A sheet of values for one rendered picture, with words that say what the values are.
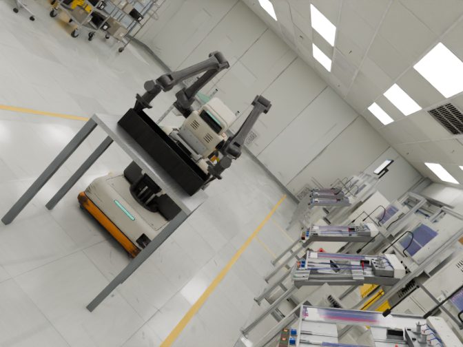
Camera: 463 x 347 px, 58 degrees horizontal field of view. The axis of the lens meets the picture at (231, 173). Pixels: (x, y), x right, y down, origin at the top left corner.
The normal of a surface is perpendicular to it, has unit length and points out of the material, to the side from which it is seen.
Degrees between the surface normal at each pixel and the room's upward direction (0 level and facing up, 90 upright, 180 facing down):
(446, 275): 90
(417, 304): 90
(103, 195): 90
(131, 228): 90
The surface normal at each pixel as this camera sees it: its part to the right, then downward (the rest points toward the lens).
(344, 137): -0.21, 0.04
